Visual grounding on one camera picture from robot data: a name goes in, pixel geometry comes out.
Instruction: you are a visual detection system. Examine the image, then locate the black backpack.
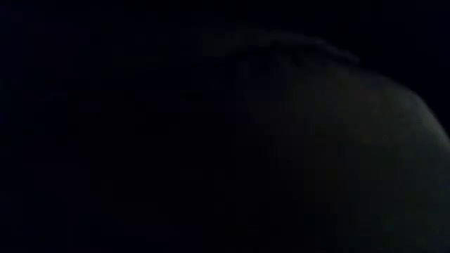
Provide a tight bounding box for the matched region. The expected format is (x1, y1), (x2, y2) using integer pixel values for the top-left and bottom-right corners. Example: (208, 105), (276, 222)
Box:
(0, 0), (450, 253)

